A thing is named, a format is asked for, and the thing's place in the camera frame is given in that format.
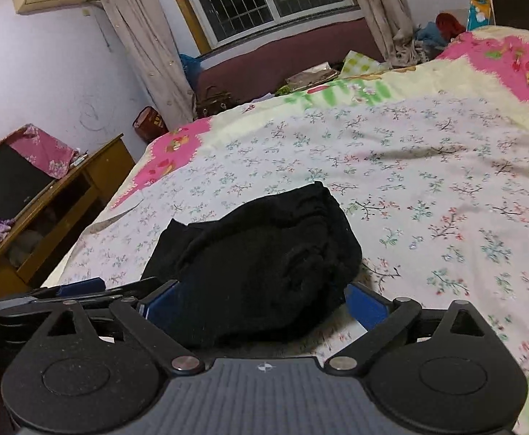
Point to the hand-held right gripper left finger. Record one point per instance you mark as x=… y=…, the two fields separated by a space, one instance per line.
x=162 y=303

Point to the colourful printed bag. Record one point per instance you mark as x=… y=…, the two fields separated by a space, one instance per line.
x=479 y=9

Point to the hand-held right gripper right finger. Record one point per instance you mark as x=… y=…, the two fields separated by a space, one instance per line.
x=364 y=306

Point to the wooden television cabinet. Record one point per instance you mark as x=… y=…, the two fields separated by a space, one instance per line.
x=106 y=163

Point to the pink floral cover cloth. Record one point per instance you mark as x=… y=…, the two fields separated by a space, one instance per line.
x=47 y=149

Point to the blue clothes pile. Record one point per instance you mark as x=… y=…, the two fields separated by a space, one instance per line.
x=430 y=35

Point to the grey cloth bundle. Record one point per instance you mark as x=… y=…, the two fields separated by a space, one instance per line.
x=24 y=244

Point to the beige paper package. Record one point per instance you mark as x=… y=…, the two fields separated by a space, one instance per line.
x=312 y=77

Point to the red cloth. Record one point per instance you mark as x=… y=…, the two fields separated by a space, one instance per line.
x=450 y=25

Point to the green checked cloth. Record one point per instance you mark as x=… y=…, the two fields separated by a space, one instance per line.
x=362 y=63

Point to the barred window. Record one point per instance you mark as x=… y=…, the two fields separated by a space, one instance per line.
x=264 y=0

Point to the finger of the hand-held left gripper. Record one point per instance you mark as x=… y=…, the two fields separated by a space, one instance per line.
x=81 y=289
x=128 y=289

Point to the floral patchwork bed sheet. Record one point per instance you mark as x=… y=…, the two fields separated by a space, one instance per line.
x=427 y=167

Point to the red gift bag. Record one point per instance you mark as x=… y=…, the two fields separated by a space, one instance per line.
x=149 y=124

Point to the black television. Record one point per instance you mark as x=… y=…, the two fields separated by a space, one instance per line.
x=6 y=185

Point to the small remote control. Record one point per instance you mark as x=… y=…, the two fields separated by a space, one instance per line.
x=79 y=158

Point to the brown handbag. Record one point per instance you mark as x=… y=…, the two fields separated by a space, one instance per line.
x=212 y=102

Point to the black pants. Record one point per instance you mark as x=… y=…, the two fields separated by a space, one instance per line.
x=264 y=258

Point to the beige curtain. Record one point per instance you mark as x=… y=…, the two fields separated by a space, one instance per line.
x=142 y=45
x=382 y=9

